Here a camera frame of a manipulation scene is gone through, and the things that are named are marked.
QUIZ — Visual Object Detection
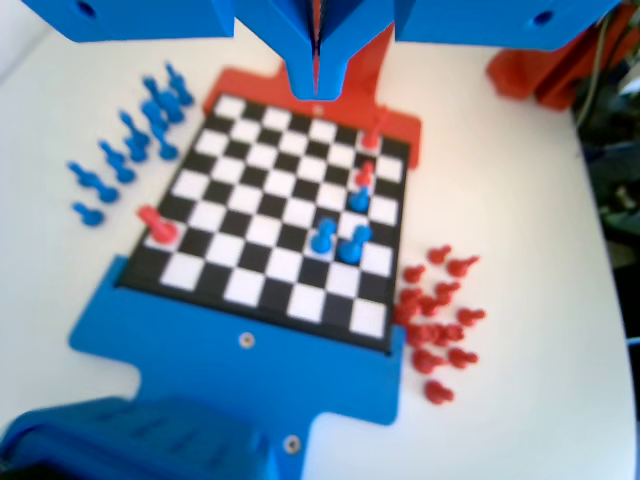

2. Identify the blue board mounting plate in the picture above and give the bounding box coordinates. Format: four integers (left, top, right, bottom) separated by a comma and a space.
67, 254, 406, 429

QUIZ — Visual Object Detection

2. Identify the red printed machine base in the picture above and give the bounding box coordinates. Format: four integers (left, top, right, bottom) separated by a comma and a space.
487, 9, 621, 114

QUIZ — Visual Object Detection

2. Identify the slender blue chess piece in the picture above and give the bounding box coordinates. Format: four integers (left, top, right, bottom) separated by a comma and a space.
337, 224, 374, 265

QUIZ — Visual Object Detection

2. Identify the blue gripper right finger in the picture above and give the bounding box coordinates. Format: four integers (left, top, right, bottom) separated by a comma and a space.
319, 0, 396, 100

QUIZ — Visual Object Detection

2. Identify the blue chess queen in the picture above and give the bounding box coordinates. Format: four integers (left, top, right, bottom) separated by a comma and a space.
309, 217, 339, 255

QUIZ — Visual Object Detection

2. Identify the red board mounting plate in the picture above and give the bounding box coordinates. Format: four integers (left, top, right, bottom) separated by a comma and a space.
202, 64, 424, 169

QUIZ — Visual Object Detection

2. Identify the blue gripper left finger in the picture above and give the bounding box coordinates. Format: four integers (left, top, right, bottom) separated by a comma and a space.
234, 0, 318, 100

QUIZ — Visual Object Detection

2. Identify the black and white chessboard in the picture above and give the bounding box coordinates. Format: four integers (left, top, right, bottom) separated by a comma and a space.
117, 92, 414, 356

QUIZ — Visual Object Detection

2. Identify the red chess king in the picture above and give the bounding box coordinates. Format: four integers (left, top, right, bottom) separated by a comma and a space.
137, 204, 180, 246

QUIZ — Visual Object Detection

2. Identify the grey cable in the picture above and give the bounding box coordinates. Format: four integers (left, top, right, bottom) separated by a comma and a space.
583, 19, 610, 124

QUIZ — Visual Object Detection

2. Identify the large blue chess piece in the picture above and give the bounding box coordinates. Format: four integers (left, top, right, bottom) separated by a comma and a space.
142, 99, 182, 132
142, 75, 169, 104
118, 110, 144, 137
163, 60, 195, 107

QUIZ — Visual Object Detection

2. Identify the blue chess bishop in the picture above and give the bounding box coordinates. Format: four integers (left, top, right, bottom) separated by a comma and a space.
155, 130, 180, 161

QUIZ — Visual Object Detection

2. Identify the bulky red chess piece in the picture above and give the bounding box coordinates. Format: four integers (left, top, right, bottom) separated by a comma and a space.
446, 254, 481, 276

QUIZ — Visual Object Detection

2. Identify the large red chess pawn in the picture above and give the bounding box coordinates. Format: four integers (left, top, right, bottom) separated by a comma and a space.
360, 107, 391, 151

